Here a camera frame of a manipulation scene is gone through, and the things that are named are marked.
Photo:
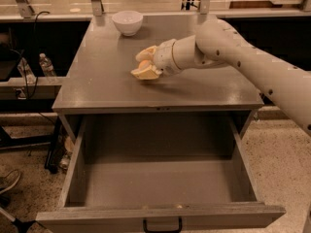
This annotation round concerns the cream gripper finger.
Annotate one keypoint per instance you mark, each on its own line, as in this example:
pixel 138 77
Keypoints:
pixel 150 73
pixel 146 54

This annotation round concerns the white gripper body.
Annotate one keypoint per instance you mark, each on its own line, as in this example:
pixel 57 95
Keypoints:
pixel 164 58

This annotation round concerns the orange fruit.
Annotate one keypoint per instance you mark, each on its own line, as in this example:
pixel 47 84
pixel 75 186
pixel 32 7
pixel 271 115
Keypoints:
pixel 144 64

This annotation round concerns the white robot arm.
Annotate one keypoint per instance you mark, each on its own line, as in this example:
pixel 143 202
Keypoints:
pixel 215 44

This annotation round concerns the grey cabinet counter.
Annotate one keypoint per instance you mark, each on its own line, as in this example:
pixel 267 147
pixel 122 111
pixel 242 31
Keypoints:
pixel 99 79

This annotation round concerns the open grey top drawer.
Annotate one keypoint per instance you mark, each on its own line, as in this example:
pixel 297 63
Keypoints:
pixel 125 168

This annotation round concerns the white ceramic bowl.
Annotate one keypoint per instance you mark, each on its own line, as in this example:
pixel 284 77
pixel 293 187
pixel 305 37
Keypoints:
pixel 128 22

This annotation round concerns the clear plastic water bottle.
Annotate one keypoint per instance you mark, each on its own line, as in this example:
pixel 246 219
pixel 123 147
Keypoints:
pixel 46 65

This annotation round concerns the black stand leg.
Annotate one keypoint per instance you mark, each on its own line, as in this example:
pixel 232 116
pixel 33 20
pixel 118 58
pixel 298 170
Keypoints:
pixel 49 165

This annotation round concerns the grey shoe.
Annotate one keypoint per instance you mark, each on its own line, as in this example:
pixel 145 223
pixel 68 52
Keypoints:
pixel 9 181

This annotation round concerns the metal post left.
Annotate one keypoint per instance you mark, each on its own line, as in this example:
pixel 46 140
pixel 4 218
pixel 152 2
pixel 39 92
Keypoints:
pixel 25 9

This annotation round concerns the black drawer handle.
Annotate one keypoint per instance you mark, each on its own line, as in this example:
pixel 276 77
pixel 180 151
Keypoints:
pixel 162 226

